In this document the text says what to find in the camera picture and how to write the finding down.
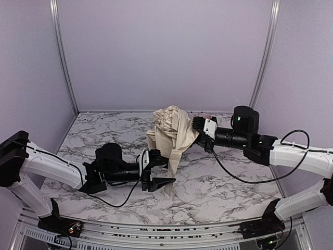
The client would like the beige folding umbrella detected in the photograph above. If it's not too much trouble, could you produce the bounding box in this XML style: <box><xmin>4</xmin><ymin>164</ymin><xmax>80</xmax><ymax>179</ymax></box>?
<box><xmin>145</xmin><ymin>105</ymin><xmax>201</xmax><ymax>200</ymax></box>

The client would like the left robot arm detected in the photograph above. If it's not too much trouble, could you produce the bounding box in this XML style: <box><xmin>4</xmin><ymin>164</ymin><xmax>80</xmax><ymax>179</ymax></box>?
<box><xmin>1</xmin><ymin>131</ymin><xmax>175</xmax><ymax>238</ymax></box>

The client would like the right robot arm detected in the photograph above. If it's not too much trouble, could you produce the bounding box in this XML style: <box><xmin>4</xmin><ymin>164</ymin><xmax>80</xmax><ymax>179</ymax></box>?
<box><xmin>192</xmin><ymin>106</ymin><xmax>332</xmax><ymax>239</ymax></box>

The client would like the red blue patterned bowl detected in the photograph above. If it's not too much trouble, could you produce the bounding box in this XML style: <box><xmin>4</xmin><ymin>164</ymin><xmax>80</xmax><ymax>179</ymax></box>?
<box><xmin>194</xmin><ymin>112</ymin><xmax>212</xmax><ymax>119</ymax></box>

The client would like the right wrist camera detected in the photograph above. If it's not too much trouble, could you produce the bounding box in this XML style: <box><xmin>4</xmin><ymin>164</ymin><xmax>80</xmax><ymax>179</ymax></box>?
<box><xmin>192</xmin><ymin>116</ymin><xmax>217</xmax><ymax>139</ymax></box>

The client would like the aluminium front rail base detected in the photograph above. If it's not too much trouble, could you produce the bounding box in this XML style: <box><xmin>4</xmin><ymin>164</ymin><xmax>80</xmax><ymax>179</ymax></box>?
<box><xmin>9</xmin><ymin>207</ymin><xmax>313</xmax><ymax>249</ymax></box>

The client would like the right aluminium frame post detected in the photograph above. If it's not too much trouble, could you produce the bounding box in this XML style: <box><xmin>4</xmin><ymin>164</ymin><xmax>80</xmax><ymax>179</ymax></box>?
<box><xmin>249</xmin><ymin>0</ymin><xmax>280</xmax><ymax>109</ymax></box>

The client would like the aluminium frame post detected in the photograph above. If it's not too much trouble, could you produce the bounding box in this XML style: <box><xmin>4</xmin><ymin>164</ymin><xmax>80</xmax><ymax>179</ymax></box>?
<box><xmin>49</xmin><ymin>0</ymin><xmax>80</xmax><ymax>117</ymax></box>
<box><xmin>249</xmin><ymin>0</ymin><xmax>280</xmax><ymax>109</ymax></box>

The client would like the left aluminium frame post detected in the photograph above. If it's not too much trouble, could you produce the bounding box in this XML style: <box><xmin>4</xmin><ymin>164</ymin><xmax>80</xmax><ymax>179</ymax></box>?
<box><xmin>49</xmin><ymin>0</ymin><xmax>80</xmax><ymax>117</ymax></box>

